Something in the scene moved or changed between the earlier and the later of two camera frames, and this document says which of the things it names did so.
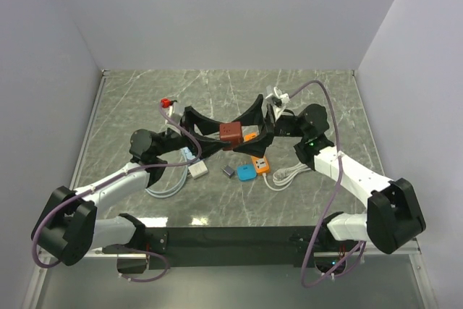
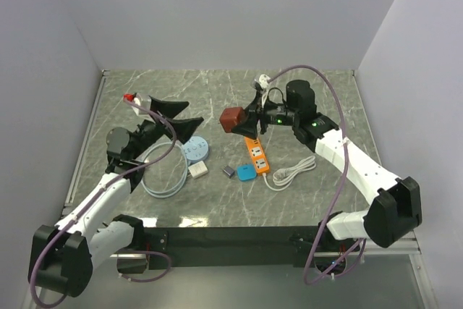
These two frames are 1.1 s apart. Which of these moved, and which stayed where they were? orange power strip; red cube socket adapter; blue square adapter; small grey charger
Moved: red cube socket adapter
Stayed: small grey charger; orange power strip; blue square adapter
